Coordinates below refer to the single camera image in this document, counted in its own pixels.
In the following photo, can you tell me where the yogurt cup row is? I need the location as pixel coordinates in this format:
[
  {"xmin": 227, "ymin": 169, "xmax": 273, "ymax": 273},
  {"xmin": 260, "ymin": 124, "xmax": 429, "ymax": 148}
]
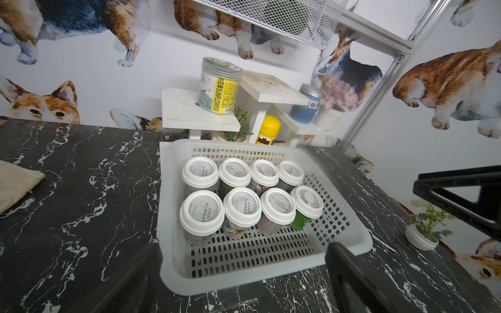
[
  {"xmin": 276, "ymin": 160, "xmax": 304, "ymax": 192},
  {"xmin": 248, "ymin": 160, "xmax": 279, "ymax": 196},
  {"xmin": 181, "ymin": 156, "xmax": 219, "ymax": 194},
  {"xmin": 223, "ymin": 187, "xmax": 262, "ymax": 239},
  {"xmin": 257, "ymin": 187, "xmax": 296, "ymax": 236},
  {"xmin": 290, "ymin": 185, "xmax": 324, "ymax": 230},
  {"xmin": 219, "ymin": 158, "xmax": 251, "ymax": 200},
  {"xmin": 180, "ymin": 190, "xmax": 225, "ymax": 246}
]

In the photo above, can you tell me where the yellow sunflower seed can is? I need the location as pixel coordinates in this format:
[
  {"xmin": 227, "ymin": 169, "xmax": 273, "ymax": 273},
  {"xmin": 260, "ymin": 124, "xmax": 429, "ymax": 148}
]
[{"xmin": 197, "ymin": 57, "xmax": 243, "ymax": 115}]

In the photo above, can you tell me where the blue white small jar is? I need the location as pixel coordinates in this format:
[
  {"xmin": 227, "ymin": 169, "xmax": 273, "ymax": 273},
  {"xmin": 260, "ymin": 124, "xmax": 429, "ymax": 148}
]
[{"xmin": 288, "ymin": 83, "xmax": 324, "ymax": 125}]

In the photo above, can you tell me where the beige work glove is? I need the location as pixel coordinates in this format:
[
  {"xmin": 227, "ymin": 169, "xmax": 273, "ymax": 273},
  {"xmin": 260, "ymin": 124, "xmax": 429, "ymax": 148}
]
[{"xmin": 1, "ymin": 161, "xmax": 46, "ymax": 213}]

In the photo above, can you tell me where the white wire wall basket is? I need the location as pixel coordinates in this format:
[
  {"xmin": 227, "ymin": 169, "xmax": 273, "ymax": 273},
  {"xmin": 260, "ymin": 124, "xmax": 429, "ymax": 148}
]
[{"xmin": 199, "ymin": 0, "xmax": 348, "ymax": 49}]

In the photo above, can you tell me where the yogurt cup front row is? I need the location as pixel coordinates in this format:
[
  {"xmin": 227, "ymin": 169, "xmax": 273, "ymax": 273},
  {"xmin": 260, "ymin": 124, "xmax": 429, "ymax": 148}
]
[
  {"xmin": 180, "ymin": 190, "xmax": 225, "ymax": 246},
  {"xmin": 276, "ymin": 160, "xmax": 304, "ymax": 192},
  {"xmin": 219, "ymin": 158, "xmax": 251, "ymax": 200},
  {"xmin": 290, "ymin": 185, "xmax": 324, "ymax": 230}
]

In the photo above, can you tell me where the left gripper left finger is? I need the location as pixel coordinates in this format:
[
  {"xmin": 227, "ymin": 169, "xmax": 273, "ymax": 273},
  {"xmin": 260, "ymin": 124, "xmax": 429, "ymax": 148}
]
[{"xmin": 69, "ymin": 243, "xmax": 163, "ymax": 312}]

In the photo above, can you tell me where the white plastic perforated basket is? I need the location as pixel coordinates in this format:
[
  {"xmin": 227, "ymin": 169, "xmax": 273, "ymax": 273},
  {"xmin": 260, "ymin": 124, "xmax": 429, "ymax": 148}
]
[{"xmin": 157, "ymin": 140, "xmax": 373, "ymax": 296}]

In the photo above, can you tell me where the small white potted flower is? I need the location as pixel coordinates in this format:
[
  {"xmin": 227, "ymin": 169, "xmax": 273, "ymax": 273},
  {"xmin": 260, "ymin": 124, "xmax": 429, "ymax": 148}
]
[{"xmin": 405, "ymin": 200, "xmax": 455, "ymax": 251}]

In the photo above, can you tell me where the small green plant pot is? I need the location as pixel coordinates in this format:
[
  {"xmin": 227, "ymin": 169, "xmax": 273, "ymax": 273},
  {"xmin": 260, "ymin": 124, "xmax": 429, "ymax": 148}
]
[{"xmin": 211, "ymin": 107, "xmax": 253, "ymax": 143}]

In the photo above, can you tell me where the pink flower pot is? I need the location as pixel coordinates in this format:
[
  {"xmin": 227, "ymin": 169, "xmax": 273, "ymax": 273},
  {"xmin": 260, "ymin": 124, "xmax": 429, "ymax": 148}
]
[{"xmin": 314, "ymin": 74, "xmax": 360, "ymax": 131}]

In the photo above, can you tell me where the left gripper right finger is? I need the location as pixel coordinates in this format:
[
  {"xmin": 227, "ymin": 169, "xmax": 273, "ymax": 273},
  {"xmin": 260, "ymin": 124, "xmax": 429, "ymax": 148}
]
[{"xmin": 326, "ymin": 242, "xmax": 407, "ymax": 312}]

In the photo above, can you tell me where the white wooden tiered shelf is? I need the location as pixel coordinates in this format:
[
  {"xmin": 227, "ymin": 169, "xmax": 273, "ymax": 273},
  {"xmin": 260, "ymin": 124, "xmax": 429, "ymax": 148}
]
[{"xmin": 161, "ymin": 71, "xmax": 335, "ymax": 147}]

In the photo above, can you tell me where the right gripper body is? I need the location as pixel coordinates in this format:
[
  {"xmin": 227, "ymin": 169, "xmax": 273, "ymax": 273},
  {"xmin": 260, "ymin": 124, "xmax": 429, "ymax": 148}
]
[{"xmin": 413, "ymin": 165, "xmax": 500, "ymax": 241}]

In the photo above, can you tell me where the yogurt cup back row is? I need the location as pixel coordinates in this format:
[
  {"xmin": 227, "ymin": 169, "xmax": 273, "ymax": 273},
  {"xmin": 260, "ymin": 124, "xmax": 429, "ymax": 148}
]
[
  {"xmin": 248, "ymin": 160, "xmax": 279, "ymax": 196},
  {"xmin": 181, "ymin": 156, "xmax": 219, "ymax": 194},
  {"xmin": 257, "ymin": 187, "xmax": 296, "ymax": 236},
  {"xmin": 223, "ymin": 187, "xmax": 262, "ymax": 239}
]

